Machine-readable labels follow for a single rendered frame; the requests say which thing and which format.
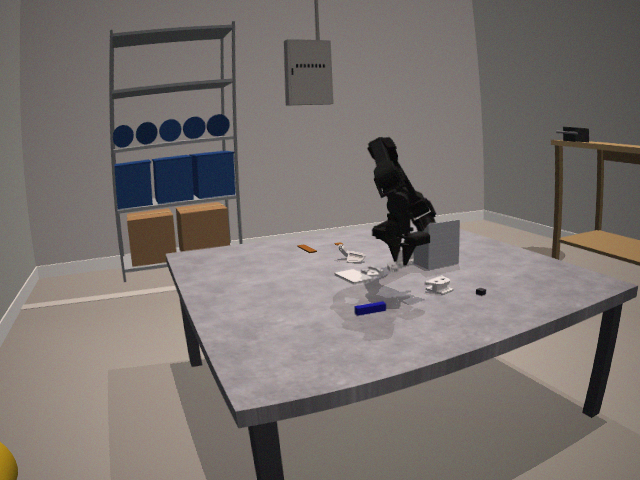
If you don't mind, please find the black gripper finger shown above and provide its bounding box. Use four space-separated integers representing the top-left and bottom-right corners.
400 242 416 265
384 237 401 262

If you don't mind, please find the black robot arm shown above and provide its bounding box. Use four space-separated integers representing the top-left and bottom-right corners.
368 137 436 241

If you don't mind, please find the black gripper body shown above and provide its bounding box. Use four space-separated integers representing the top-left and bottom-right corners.
387 210 430 246

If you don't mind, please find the brown flat rectangular plate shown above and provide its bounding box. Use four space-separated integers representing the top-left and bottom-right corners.
297 244 317 253

